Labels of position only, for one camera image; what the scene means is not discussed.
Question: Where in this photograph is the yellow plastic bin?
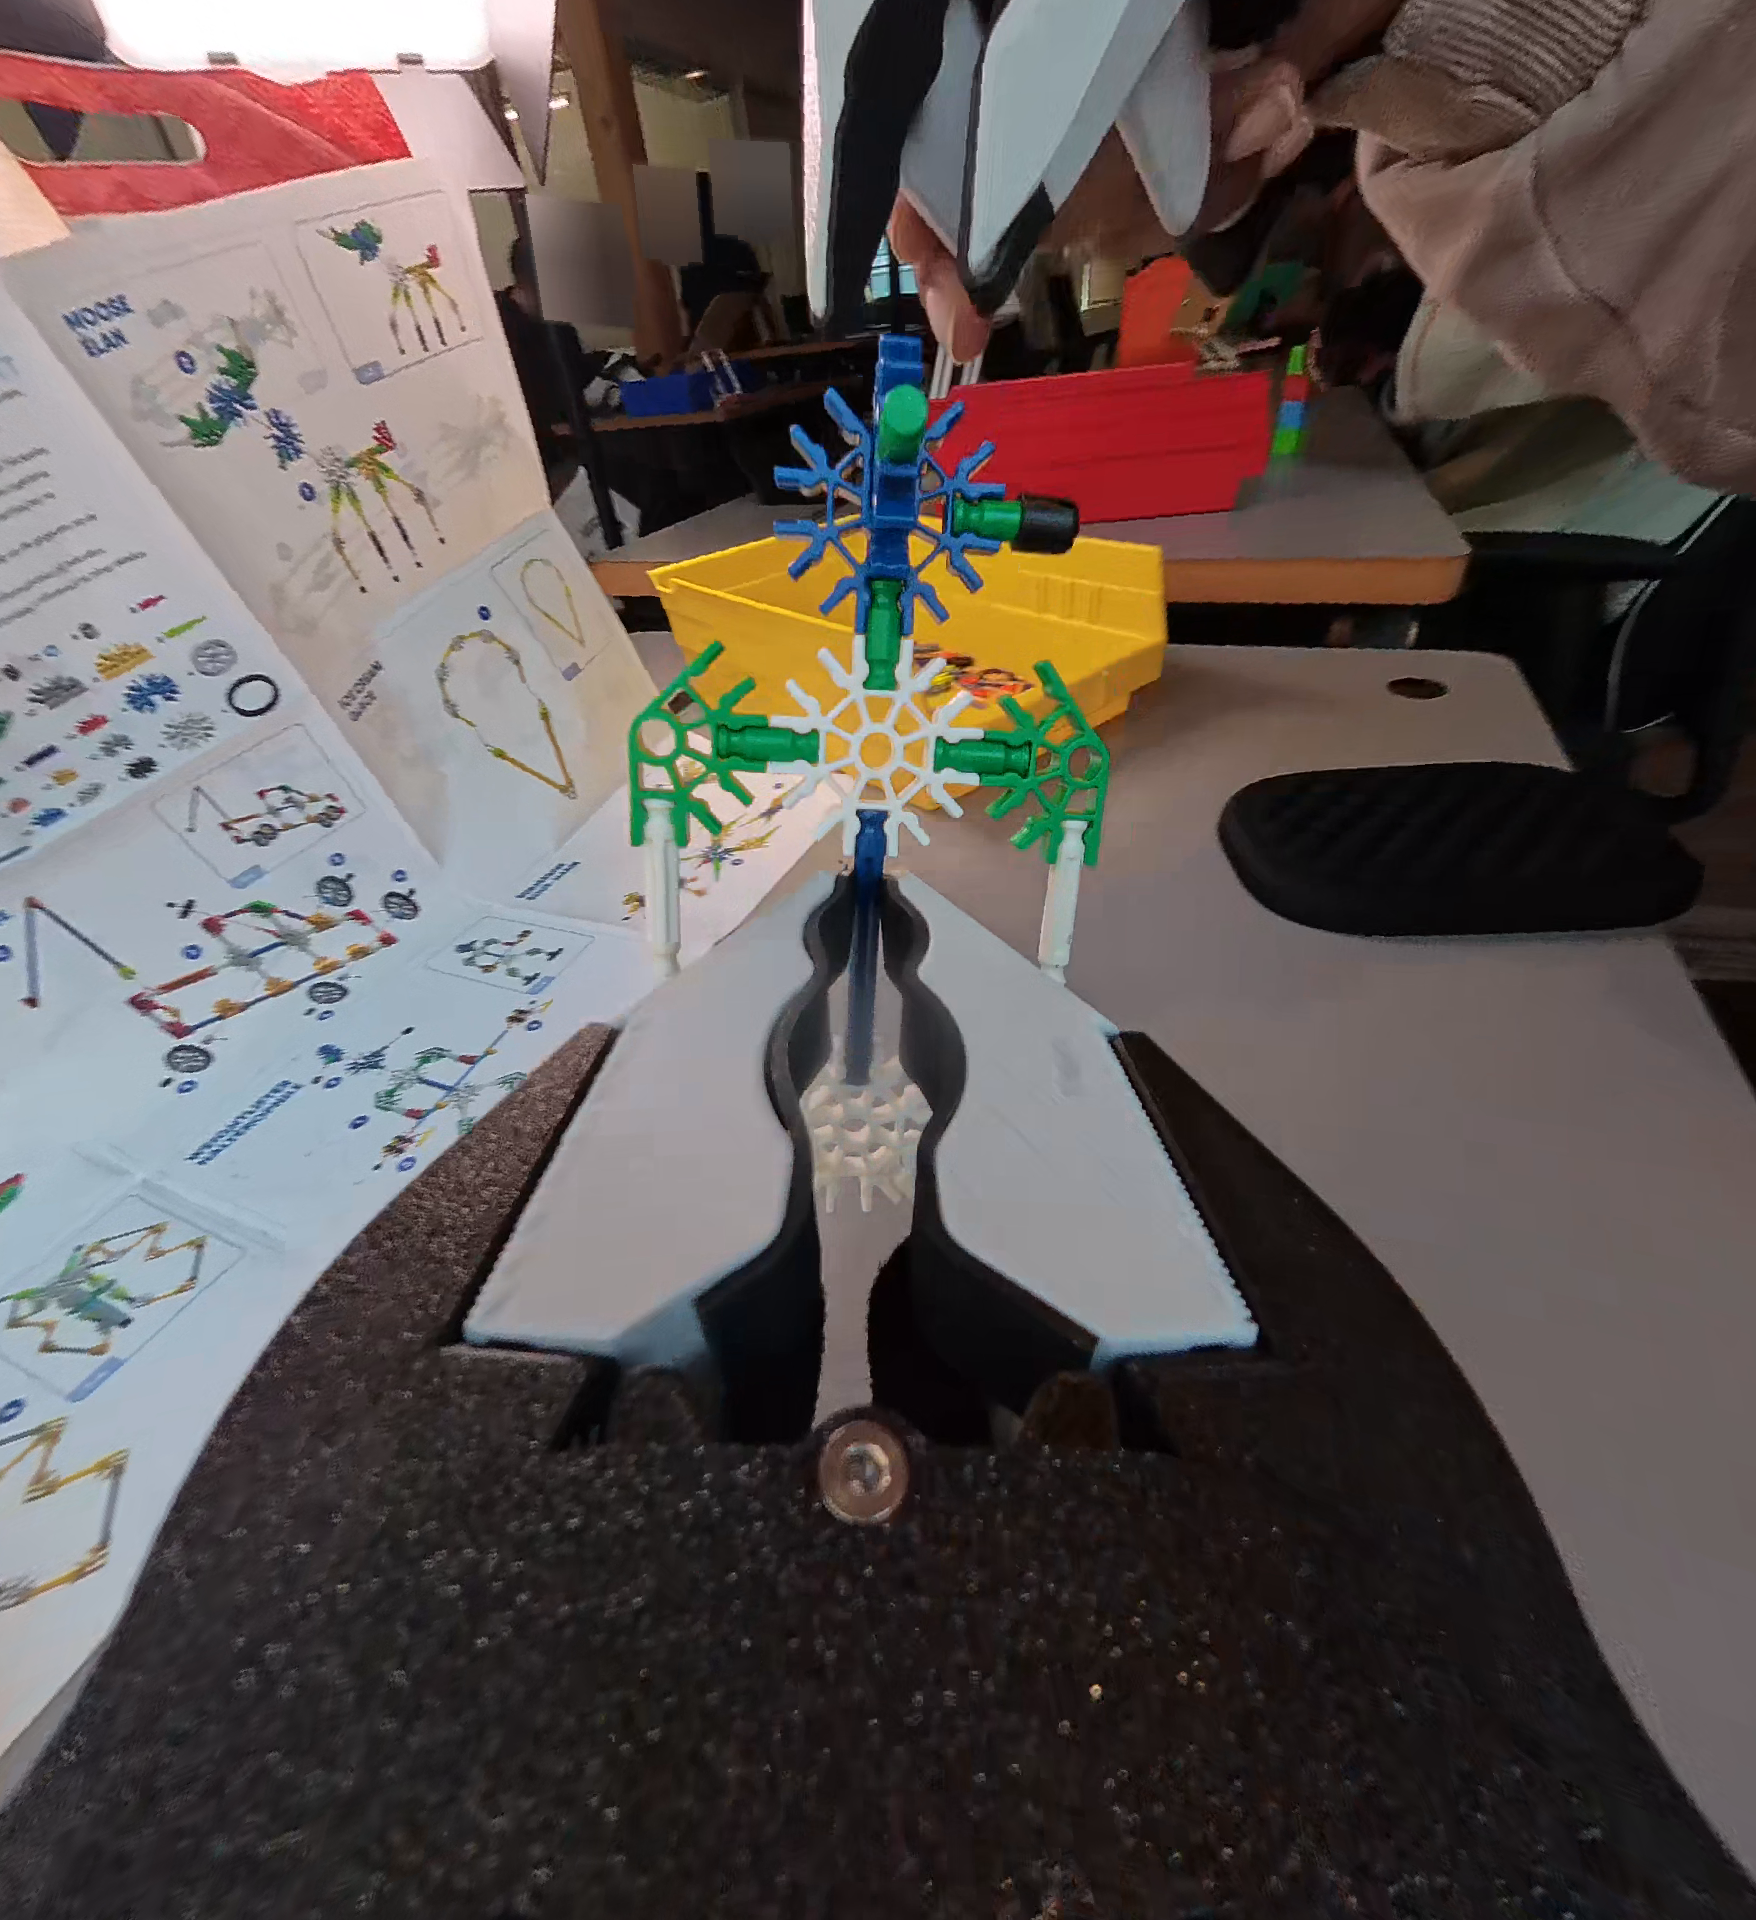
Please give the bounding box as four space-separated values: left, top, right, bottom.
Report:
646 534 1171 821

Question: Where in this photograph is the wooden edged table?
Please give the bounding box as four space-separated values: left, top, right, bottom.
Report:
588 388 1473 610

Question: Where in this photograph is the person's right forearm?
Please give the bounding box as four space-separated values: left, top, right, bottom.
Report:
1306 0 1756 529

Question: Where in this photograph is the wooden pillar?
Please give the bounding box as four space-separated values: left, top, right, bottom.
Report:
555 0 687 365

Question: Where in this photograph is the white green blue toy assembly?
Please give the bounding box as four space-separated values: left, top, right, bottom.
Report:
626 638 1114 1209

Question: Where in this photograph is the black office chair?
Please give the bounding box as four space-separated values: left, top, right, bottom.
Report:
1463 494 1756 825

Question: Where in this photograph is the red plastic bin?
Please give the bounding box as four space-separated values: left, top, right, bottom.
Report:
924 359 1279 520

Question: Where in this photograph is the red cardboard box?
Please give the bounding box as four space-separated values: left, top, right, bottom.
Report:
0 43 417 218

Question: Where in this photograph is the orange crate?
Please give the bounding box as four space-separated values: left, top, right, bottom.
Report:
1114 257 1198 371

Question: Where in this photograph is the folded paper instruction sheet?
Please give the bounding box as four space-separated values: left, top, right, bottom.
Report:
0 59 821 1878

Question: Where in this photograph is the blue toy connector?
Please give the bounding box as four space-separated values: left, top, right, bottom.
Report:
770 382 1004 620
873 334 924 601

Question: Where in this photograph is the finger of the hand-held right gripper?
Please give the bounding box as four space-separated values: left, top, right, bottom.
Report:
818 0 1004 324
967 0 1219 301

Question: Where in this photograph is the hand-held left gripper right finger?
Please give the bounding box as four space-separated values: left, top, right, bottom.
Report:
870 868 1262 1443

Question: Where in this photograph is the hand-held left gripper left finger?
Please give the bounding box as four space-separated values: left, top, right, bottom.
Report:
462 865 857 1443

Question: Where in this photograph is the person's right hand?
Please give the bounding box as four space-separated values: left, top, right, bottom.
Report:
887 188 1004 365

